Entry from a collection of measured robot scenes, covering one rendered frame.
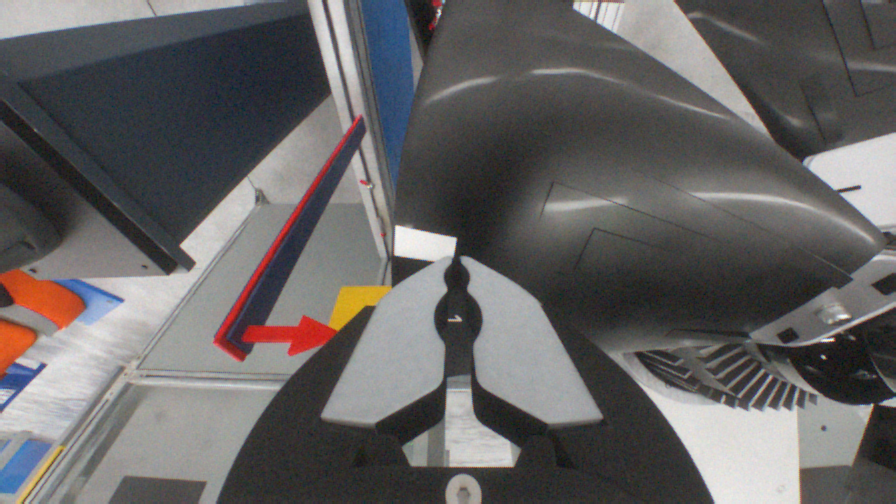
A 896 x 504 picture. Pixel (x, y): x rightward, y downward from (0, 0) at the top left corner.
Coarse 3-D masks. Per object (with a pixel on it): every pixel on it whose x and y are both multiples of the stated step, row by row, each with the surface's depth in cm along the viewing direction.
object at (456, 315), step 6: (450, 306) 16; (450, 312) 16; (456, 312) 16; (462, 312) 16; (450, 318) 16; (456, 318) 16; (462, 318) 16; (450, 324) 16; (456, 324) 16; (462, 324) 16
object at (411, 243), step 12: (396, 228) 14; (408, 228) 13; (396, 240) 14; (408, 240) 14; (420, 240) 14; (432, 240) 14; (444, 240) 14; (396, 252) 14; (408, 252) 14; (420, 252) 14; (432, 252) 14; (444, 252) 14
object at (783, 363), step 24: (888, 240) 19; (888, 312) 14; (840, 336) 17; (864, 336) 15; (888, 336) 14; (792, 360) 19; (816, 360) 18; (840, 360) 18; (864, 360) 17; (888, 360) 14; (816, 384) 18; (840, 384) 18; (864, 384) 18; (888, 384) 15
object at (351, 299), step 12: (348, 288) 44; (360, 288) 44; (372, 288) 44; (384, 288) 44; (348, 300) 42; (360, 300) 42; (372, 300) 42; (336, 312) 41; (348, 312) 41; (336, 324) 39
